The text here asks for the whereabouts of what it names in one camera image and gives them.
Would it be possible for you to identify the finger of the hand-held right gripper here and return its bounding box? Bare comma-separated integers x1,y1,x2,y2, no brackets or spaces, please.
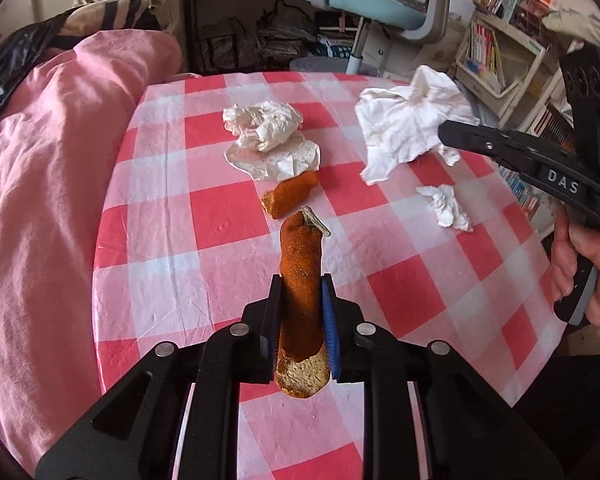
437,119,532,174

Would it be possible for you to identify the red white checked tablecloth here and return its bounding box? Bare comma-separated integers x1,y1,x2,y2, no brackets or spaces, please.
92,71,568,480

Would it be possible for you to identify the long orange breaded stick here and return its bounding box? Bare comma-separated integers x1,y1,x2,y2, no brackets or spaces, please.
275,206,332,399

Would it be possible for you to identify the pink quilt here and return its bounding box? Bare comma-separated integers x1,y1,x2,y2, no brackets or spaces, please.
0,30,183,476

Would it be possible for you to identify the striped clear storage bag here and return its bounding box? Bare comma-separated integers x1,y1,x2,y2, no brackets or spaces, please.
257,5,321,61
197,17,261,73

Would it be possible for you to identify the large white tissue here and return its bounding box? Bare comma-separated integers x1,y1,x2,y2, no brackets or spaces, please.
355,65,481,186

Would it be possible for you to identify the beige dark striped cloth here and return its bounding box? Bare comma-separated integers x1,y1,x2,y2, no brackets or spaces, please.
55,0,163,36

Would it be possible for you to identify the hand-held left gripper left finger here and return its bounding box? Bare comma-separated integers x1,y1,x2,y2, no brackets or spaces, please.
35,274,286,480

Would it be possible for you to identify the grey office chair blue seat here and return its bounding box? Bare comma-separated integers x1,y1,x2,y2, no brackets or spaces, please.
302,0,481,76

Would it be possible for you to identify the balled white tissue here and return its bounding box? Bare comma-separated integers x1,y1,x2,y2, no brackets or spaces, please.
222,101,304,153

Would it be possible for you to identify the small white tissue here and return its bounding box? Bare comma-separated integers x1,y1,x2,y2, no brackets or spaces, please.
416,184,473,232

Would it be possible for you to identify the small orange breaded piece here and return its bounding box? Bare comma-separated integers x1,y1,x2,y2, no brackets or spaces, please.
261,170,320,220

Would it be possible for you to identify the white rolling book rack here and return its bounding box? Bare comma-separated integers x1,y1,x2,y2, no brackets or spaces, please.
452,7,600,241

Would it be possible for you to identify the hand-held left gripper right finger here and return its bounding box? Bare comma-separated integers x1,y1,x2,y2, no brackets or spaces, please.
320,274,566,480

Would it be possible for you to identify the black shiny jacket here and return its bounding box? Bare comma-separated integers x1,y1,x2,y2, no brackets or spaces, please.
0,10,76,136

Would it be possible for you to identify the row of colourful books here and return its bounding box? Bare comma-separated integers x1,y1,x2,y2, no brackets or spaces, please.
469,20,507,86

